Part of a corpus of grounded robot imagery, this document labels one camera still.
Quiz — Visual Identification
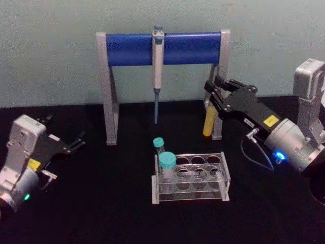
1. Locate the clear plastic tube rack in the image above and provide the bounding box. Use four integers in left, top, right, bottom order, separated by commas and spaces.
151, 151, 232, 205

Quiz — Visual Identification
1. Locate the thin cable with silver plug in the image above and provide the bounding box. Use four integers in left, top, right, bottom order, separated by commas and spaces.
240, 128, 276, 171

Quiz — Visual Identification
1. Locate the white pipette with blue tip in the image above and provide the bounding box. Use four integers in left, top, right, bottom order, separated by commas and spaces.
151, 24, 166, 125

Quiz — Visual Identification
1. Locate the narrow tube with teal cap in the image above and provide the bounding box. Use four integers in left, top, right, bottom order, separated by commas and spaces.
152, 137, 166, 176

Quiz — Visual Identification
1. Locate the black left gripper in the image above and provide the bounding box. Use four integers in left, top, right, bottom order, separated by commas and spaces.
26, 114, 87, 174

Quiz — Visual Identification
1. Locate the grey stand with blue bar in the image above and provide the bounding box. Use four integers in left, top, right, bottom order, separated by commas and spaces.
95, 28, 231, 146

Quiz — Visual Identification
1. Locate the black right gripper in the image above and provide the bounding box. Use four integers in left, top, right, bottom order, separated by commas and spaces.
204, 75, 282, 140

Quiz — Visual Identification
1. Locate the black table cloth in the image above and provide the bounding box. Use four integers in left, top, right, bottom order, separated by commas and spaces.
0, 95, 325, 244

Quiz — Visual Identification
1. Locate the yellow plastic tube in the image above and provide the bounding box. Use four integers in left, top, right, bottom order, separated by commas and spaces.
202, 105, 217, 137

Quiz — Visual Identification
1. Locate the wide tube with teal cap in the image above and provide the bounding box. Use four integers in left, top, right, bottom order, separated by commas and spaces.
158, 151, 177, 194

